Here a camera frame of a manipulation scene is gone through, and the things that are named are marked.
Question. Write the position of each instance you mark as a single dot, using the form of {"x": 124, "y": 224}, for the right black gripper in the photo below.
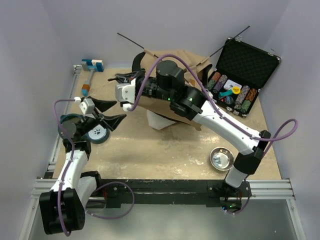
{"x": 128, "y": 76}

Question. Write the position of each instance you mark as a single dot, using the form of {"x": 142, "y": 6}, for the tan black pet tent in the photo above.
{"x": 169, "y": 75}

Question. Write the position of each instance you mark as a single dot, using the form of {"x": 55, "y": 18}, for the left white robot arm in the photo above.
{"x": 63, "y": 206}

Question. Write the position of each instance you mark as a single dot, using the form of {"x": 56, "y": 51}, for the white pillow cushion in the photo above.
{"x": 158, "y": 122}

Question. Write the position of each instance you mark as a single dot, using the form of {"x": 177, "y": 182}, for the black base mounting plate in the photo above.
{"x": 208, "y": 192}

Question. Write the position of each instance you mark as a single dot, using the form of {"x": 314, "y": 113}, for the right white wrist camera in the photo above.
{"x": 125, "y": 94}

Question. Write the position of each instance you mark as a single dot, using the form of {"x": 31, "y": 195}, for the yellow dealer button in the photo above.
{"x": 236, "y": 90}

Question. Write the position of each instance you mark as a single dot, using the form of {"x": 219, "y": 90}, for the teal ribbon tag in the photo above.
{"x": 224, "y": 94}

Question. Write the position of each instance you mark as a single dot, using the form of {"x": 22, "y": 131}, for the black poker chip case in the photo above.
{"x": 246, "y": 65}

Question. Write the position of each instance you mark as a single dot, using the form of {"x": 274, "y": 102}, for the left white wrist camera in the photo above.
{"x": 87, "y": 106}

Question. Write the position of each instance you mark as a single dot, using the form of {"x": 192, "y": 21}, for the steel pet bowl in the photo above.
{"x": 221, "y": 158}

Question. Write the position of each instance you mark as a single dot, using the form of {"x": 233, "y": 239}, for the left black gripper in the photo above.
{"x": 111, "y": 121}

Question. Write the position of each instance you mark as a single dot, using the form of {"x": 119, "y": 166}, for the teal pet bowl holder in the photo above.
{"x": 97, "y": 135}

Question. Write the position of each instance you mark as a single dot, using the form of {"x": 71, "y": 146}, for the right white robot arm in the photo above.
{"x": 194, "y": 105}

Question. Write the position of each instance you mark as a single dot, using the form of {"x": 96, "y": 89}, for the white card deck box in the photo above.
{"x": 229, "y": 84}

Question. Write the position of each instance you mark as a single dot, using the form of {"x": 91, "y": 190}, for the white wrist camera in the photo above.
{"x": 125, "y": 94}
{"x": 87, "y": 106}

